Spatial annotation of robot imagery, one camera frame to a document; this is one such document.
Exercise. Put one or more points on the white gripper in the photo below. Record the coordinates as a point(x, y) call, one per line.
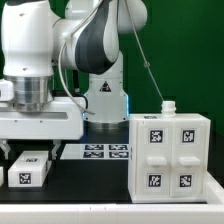
point(59, 120)

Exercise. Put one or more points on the white box with marker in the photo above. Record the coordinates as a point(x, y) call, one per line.
point(29, 170)

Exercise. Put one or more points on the white cabinet body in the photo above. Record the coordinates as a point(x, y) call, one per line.
point(170, 114)

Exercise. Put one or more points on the white door panel with marker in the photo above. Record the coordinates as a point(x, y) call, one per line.
point(187, 159)

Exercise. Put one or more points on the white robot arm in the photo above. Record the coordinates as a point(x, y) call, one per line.
point(35, 40)

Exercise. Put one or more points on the white block at left edge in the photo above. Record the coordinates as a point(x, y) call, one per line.
point(1, 176)

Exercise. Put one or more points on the white base marker plate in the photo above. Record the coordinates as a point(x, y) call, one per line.
point(95, 152)

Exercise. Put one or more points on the white L-shaped corner fence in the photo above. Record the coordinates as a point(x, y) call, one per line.
point(210, 213)

